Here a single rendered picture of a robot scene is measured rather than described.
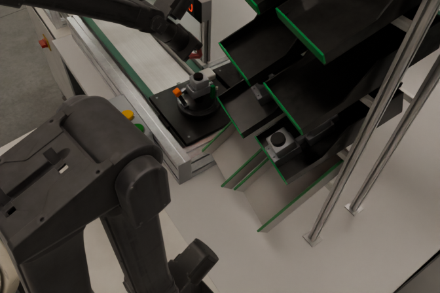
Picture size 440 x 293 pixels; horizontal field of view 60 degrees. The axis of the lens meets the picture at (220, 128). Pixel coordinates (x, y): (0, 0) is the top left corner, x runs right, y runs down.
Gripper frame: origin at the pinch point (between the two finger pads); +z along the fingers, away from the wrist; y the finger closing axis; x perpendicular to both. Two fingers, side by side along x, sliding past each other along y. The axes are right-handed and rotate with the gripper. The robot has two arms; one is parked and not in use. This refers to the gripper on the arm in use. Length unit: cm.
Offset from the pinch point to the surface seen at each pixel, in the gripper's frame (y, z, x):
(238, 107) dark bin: -25.3, -5.5, 1.6
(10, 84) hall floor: 168, 58, 114
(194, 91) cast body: -1.7, 7.3, 9.6
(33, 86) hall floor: 158, 66, 104
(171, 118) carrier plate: -0.3, 8.7, 21.1
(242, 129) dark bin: -30.7, -6.6, 4.3
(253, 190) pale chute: -37.4, 7.8, 15.6
